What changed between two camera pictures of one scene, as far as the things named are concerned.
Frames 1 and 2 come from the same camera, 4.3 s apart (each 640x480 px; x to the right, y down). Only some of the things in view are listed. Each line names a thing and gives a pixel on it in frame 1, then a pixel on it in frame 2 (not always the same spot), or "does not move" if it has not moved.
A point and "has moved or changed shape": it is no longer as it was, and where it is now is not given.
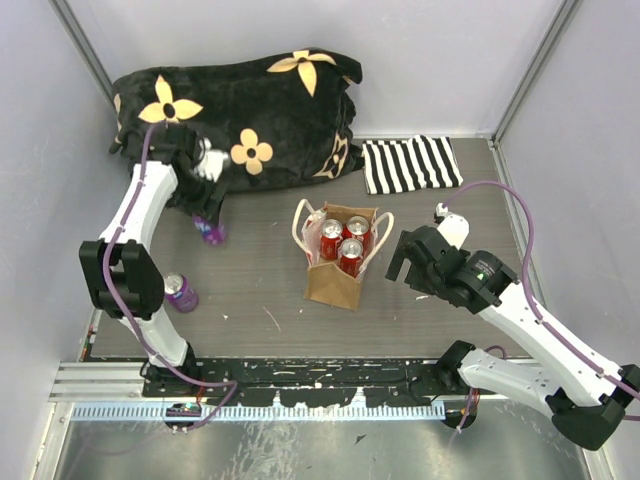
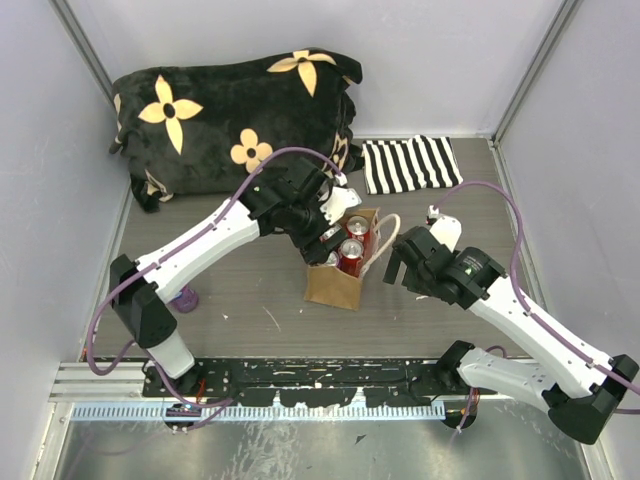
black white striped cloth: [418, 163] does not move
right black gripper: [396, 264] does not move
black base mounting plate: [301, 382] does not move
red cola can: [351, 256] does not move
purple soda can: [212, 234] has moved or changed shape
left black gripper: [209, 207] to [312, 249]
